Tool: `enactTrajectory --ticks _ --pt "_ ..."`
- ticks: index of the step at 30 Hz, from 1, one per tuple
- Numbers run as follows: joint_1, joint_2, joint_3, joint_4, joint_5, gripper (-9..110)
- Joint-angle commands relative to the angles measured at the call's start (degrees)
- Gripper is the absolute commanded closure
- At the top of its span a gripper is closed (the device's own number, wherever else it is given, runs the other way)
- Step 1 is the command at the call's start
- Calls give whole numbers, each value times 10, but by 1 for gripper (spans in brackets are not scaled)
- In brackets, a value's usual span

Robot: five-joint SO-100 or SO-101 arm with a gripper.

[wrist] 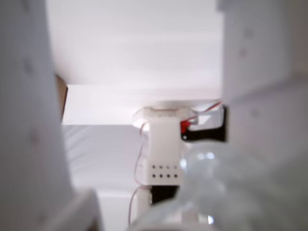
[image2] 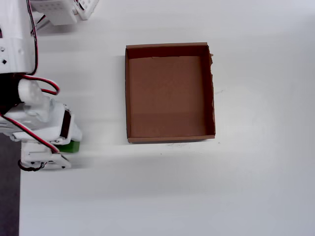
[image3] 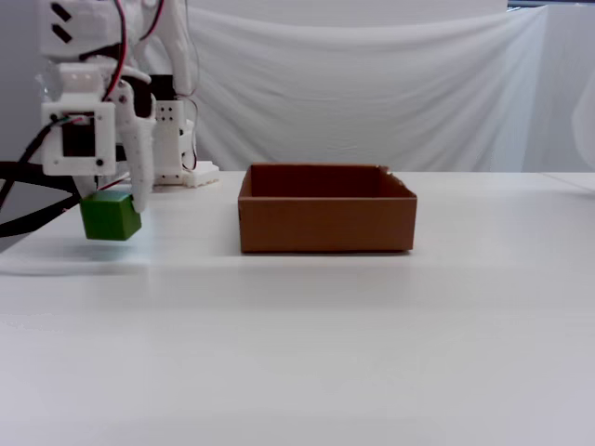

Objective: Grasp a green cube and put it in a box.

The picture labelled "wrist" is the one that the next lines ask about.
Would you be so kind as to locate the white cloth backdrop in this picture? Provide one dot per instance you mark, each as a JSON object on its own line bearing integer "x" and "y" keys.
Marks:
{"x": 103, "y": 149}

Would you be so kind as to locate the black table clamp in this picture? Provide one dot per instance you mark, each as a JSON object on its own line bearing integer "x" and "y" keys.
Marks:
{"x": 207, "y": 136}

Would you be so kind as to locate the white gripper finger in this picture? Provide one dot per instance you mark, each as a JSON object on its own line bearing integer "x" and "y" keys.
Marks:
{"x": 26, "y": 120}
{"x": 264, "y": 60}

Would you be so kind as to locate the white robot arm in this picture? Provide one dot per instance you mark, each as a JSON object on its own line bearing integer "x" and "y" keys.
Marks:
{"x": 164, "y": 149}

